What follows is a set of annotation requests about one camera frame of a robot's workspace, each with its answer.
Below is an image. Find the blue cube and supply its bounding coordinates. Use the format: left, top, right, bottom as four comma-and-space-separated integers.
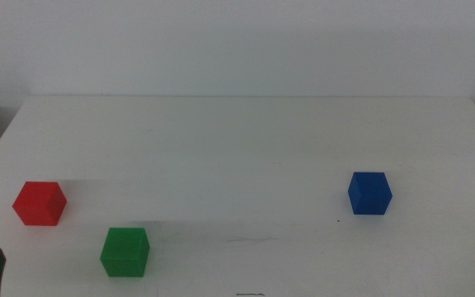
347, 172, 393, 216

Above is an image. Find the green cube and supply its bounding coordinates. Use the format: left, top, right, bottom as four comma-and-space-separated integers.
99, 227, 151, 278

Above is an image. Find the red cube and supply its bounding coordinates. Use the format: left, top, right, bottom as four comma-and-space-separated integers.
12, 181, 68, 227

